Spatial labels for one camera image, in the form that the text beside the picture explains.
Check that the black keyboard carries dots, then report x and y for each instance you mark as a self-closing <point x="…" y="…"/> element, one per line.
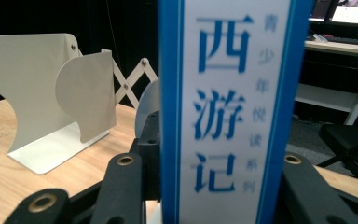
<point x="351" y="40"/>

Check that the computer monitor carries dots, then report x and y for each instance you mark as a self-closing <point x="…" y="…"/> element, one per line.
<point x="355" y="14"/>

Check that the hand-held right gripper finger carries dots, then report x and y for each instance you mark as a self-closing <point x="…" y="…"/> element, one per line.
<point x="151" y="161"/>

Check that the thick blue book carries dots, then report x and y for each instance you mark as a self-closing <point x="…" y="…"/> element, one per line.
<point x="230" y="124"/>

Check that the black chair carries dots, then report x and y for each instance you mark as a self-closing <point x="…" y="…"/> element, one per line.
<point x="348" y="140"/>

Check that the white extendable metal book rack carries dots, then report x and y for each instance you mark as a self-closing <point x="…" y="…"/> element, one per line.
<point x="28" y="81"/>

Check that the white desk with shelf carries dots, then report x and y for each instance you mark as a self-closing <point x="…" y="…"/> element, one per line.
<point x="332" y="99"/>

